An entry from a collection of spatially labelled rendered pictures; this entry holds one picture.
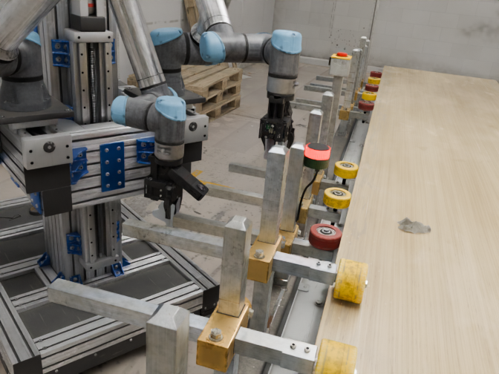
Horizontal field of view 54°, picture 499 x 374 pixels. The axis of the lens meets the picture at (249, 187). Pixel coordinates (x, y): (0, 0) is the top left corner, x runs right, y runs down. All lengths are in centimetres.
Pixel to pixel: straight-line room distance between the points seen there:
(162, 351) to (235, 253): 25
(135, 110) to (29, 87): 46
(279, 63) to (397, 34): 790
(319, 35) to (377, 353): 859
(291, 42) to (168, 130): 37
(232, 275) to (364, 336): 29
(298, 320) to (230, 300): 61
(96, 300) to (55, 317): 120
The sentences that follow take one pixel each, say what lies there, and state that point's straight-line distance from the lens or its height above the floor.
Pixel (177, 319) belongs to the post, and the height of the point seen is 115.
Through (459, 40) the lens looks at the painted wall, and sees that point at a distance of 908.
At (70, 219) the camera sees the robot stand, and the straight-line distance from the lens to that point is 206.
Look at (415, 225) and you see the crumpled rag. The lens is 135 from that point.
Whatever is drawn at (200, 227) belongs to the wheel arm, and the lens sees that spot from 131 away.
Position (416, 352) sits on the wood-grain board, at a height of 90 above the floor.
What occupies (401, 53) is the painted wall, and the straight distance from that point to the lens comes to 912.
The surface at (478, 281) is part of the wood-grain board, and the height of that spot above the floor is 90.
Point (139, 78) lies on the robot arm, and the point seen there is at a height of 119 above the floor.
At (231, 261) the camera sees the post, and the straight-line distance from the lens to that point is 76.
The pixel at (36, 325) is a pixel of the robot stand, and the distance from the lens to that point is 205.
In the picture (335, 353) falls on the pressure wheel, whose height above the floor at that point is 98.
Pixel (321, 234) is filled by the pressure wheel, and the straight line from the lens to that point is 121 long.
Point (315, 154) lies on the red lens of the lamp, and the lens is 118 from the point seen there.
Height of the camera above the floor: 148
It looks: 24 degrees down
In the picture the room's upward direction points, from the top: 5 degrees clockwise
